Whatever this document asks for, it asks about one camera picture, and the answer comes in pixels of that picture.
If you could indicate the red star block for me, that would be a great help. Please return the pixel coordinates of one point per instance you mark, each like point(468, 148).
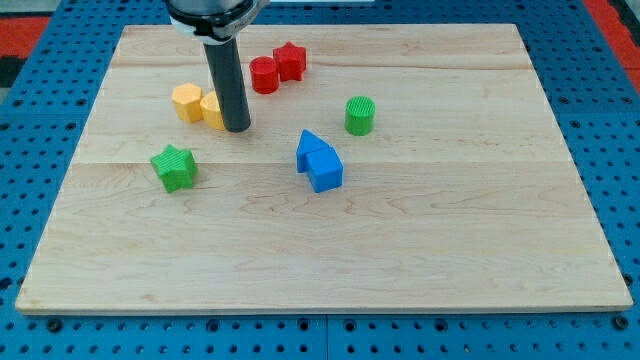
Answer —
point(291, 61)

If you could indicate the green star block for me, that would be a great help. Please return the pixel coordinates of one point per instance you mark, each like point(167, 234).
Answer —
point(176, 168)

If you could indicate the blue cube block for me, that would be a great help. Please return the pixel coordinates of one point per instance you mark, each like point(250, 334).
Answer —
point(324, 169)

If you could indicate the blue triangle block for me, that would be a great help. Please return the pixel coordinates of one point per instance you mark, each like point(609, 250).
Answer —
point(308, 142)

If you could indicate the green cylinder block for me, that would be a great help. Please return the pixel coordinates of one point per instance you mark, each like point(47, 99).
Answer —
point(359, 115)

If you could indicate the light wooden board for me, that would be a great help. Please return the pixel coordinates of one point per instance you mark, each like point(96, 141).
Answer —
point(462, 199)

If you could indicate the red cylinder block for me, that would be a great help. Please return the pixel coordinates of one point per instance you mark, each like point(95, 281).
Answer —
point(264, 75)

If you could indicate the yellow block behind rod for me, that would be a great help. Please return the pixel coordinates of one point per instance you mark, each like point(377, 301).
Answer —
point(211, 111)

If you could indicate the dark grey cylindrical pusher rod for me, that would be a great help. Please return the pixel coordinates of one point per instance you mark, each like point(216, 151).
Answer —
point(226, 73)

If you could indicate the yellow hexagon block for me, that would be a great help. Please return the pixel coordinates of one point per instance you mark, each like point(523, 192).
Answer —
point(186, 100)

